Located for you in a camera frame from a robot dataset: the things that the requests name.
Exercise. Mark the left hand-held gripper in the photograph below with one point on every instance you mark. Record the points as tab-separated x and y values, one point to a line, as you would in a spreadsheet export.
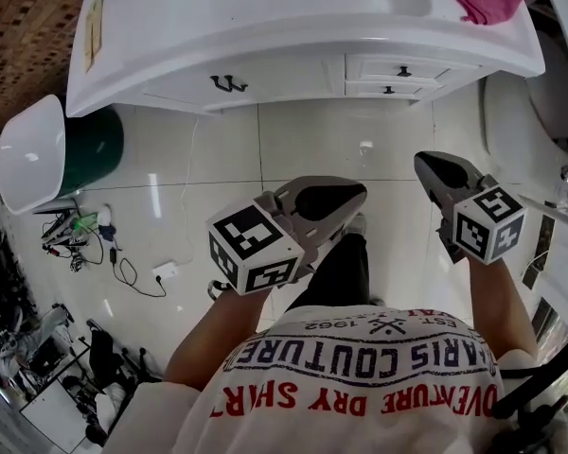
255	253

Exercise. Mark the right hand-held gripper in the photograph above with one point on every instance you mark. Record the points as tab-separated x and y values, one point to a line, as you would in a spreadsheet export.
483	225

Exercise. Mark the white drawer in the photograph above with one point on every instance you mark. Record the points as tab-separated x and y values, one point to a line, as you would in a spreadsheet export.
383	70
364	90

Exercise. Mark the person's right forearm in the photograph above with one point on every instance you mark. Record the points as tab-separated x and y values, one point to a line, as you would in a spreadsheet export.
497	310

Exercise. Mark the person's left forearm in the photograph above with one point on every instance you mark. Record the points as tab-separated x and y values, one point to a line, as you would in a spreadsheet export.
213	338

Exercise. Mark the black drawer knob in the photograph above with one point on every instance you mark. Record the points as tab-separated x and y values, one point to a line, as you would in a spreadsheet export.
388	90
402	70

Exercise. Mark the black trouser leg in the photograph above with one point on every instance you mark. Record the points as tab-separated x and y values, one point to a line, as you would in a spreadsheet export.
341	272

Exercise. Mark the white power strip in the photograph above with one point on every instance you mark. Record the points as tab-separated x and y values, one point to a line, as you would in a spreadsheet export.
165	271

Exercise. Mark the grey shoe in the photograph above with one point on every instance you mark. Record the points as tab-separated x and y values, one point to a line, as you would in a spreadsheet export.
358	222

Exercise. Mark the white and blue round item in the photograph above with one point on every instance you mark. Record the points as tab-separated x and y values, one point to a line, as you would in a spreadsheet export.
105	215

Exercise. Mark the black padded bar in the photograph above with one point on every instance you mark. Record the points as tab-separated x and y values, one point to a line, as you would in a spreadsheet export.
539	386

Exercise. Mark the small robot parts heap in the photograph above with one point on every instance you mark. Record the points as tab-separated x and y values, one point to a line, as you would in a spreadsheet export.
66	241

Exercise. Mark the white printed t-shirt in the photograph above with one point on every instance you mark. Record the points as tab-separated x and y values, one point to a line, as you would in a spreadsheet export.
350	424

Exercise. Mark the white vanity sink cabinet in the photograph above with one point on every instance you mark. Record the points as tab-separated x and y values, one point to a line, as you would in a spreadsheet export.
246	22

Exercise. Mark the white basin on green base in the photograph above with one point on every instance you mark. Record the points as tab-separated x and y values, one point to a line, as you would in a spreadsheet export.
28	159

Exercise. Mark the cluttered storage shelf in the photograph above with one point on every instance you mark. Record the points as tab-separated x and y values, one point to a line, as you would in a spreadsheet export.
19	324

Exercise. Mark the beige wooden strip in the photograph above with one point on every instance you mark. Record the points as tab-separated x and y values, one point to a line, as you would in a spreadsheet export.
94	31

